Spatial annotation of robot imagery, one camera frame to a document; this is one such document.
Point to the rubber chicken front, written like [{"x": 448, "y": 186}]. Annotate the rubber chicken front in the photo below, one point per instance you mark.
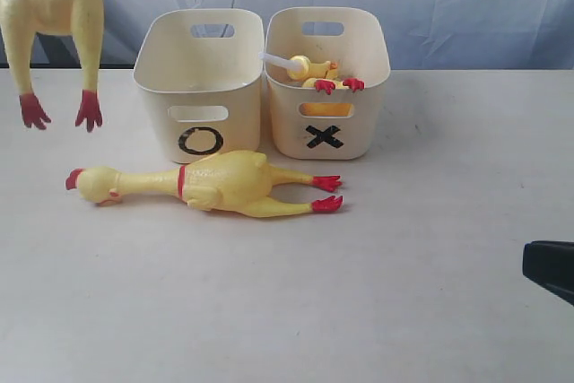
[{"x": 83, "y": 21}]

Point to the rubber chicken lying rear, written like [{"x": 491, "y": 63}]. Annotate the rubber chicken lying rear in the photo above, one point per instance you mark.
[{"x": 238, "y": 181}]

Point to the cream bin marked O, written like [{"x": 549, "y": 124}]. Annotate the cream bin marked O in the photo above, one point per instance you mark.
[{"x": 200, "y": 74}]

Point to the headless rubber chicken body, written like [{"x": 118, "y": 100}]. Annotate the headless rubber chicken body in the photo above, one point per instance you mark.
[{"x": 330, "y": 109}]

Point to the cream bin marked X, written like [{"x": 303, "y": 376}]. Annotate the cream bin marked X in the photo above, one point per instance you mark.
[{"x": 352, "y": 38}]

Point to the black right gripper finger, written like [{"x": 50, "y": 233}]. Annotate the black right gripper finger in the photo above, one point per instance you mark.
[{"x": 550, "y": 265}]

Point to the detached chicken head with tube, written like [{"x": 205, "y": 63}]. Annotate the detached chicken head with tube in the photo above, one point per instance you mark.
[{"x": 300, "y": 68}]

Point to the rubber chicken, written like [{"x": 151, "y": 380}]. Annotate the rubber chicken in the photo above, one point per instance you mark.
[
  {"x": 83, "y": 21},
  {"x": 238, "y": 181}
]

